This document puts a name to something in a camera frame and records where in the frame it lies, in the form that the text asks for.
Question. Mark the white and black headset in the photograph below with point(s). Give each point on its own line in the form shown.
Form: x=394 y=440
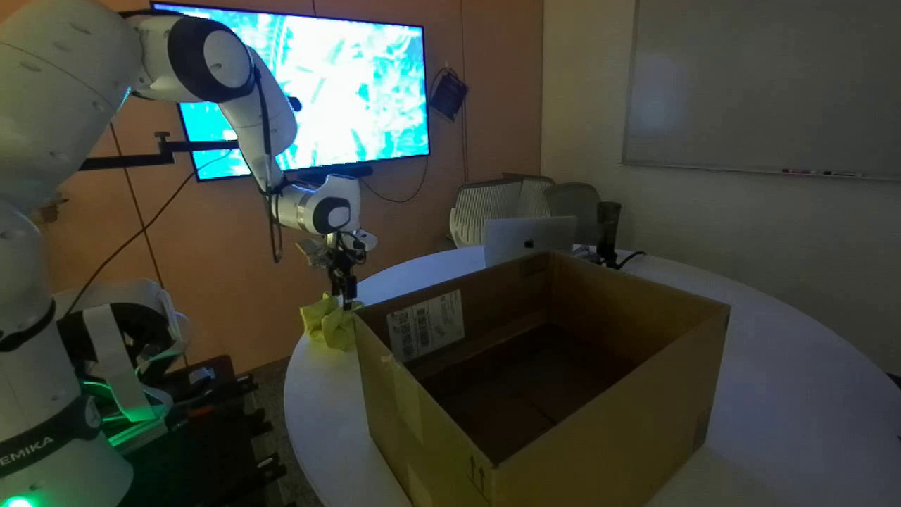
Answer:
x=118 y=356

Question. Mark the black cylindrical device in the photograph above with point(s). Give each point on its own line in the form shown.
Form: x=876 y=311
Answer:
x=609 y=228

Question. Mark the open cardboard box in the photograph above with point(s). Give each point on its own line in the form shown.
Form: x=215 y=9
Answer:
x=601 y=451

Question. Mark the black tablet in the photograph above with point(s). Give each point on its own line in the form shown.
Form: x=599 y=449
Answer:
x=530 y=241

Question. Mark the black robot stand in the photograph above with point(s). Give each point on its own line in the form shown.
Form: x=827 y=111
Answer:
x=208 y=440

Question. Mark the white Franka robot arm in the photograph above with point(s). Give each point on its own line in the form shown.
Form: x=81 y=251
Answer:
x=57 y=93

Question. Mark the black wall box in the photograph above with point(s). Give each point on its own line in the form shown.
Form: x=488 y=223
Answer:
x=450 y=93

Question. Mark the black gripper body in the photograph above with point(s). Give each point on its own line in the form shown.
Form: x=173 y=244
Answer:
x=350 y=251

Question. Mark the whiteboard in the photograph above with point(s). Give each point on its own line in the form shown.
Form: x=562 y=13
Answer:
x=761 y=85

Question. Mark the yellow microfiber towel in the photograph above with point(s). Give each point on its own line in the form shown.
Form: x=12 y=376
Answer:
x=327 y=327

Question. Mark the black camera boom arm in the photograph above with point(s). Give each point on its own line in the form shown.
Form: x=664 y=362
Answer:
x=158 y=148

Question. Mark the black bar under television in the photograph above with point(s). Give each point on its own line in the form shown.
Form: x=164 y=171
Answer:
x=349 y=172

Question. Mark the wall mounted television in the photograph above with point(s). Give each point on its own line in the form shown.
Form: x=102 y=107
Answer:
x=375 y=85

